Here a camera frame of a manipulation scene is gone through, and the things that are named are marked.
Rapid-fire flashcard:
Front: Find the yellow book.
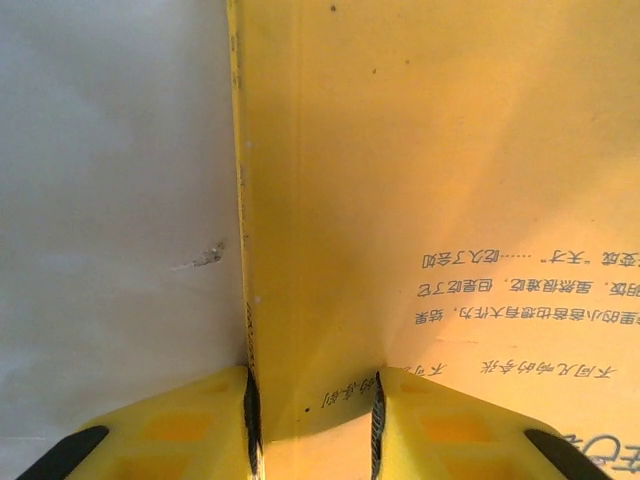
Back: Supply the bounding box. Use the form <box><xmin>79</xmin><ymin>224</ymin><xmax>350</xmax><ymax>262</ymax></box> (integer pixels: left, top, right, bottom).
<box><xmin>224</xmin><ymin>0</ymin><xmax>640</xmax><ymax>480</ymax></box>

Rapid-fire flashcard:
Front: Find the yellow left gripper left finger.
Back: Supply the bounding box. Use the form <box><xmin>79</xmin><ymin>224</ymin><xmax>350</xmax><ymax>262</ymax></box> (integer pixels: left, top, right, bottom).
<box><xmin>14</xmin><ymin>364</ymin><xmax>262</xmax><ymax>480</ymax></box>

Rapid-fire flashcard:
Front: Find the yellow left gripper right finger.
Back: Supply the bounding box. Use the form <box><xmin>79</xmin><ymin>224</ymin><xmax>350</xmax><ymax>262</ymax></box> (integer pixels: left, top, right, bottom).
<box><xmin>369</xmin><ymin>367</ymin><xmax>616</xmax><ymax>480</ymax></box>

